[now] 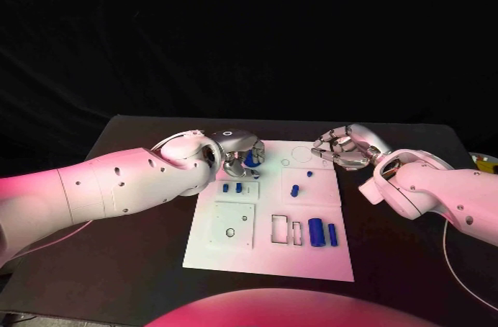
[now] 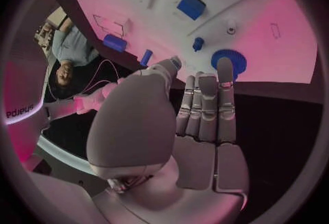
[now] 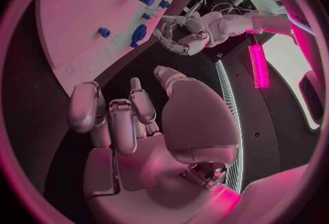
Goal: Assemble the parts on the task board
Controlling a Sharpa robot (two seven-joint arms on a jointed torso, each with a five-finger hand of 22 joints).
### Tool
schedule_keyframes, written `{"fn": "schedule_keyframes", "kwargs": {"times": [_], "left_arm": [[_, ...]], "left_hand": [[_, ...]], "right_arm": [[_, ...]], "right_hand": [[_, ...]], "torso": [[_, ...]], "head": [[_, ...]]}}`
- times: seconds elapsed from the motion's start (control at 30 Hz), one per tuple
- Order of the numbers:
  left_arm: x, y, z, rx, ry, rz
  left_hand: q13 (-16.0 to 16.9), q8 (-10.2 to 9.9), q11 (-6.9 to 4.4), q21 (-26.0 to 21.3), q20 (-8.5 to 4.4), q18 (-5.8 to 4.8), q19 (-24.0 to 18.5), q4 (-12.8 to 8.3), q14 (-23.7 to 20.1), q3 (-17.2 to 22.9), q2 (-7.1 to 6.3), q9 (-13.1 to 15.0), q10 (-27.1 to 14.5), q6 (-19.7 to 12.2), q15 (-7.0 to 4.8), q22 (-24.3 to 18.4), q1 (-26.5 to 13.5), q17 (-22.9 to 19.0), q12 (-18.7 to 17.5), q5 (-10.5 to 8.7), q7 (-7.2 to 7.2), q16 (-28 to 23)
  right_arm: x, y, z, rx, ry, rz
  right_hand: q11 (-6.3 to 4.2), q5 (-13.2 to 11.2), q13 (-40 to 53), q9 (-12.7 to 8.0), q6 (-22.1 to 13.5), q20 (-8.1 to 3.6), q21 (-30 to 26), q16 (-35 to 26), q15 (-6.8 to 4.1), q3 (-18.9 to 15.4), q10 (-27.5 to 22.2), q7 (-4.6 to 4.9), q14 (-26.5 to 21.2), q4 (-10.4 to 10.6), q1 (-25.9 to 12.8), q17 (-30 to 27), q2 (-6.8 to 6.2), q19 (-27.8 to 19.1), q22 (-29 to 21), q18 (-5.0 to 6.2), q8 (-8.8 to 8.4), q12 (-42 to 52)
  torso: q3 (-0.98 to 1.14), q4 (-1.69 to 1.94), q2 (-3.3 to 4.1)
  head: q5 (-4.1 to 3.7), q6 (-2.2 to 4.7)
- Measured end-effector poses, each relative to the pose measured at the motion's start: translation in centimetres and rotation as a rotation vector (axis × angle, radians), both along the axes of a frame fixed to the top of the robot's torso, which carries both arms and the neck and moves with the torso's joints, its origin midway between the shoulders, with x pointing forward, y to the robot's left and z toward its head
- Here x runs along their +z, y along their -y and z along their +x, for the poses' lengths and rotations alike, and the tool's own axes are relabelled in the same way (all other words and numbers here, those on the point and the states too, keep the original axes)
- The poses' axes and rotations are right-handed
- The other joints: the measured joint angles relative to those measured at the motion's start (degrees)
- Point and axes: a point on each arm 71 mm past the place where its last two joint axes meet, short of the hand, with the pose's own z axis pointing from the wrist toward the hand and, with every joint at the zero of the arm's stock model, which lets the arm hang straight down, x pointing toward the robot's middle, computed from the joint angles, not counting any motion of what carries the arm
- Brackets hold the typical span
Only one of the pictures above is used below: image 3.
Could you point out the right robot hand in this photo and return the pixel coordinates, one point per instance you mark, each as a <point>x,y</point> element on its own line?
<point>200,121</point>

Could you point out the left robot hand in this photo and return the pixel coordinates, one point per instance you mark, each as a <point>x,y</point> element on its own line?
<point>191,42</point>

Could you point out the white task board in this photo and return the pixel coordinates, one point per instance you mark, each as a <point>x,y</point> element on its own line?
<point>84,8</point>

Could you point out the blue plug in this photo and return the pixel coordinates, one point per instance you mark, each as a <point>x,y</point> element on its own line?
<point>164,3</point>

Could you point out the small blue peg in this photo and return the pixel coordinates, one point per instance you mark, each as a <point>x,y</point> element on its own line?
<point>146,16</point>

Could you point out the blue gear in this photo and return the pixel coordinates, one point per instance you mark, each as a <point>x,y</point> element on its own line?
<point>139,35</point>

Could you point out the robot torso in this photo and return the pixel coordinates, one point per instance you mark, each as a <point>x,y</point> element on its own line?
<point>257,125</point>

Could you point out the glowing light bar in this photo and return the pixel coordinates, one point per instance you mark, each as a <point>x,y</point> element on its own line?
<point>259,63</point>

